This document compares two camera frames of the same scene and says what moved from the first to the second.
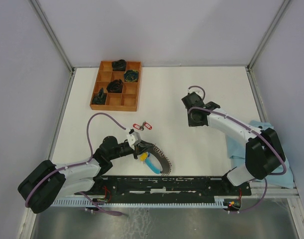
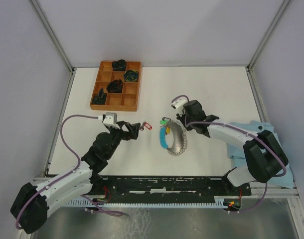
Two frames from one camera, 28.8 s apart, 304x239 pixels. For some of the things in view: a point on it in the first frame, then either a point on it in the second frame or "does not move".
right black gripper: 193,123 → 181,118
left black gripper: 141,148 → 127,135
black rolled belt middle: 115,86 does not move
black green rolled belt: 100,98 does not move
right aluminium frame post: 267,35 does not move
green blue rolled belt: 131,75 does not move
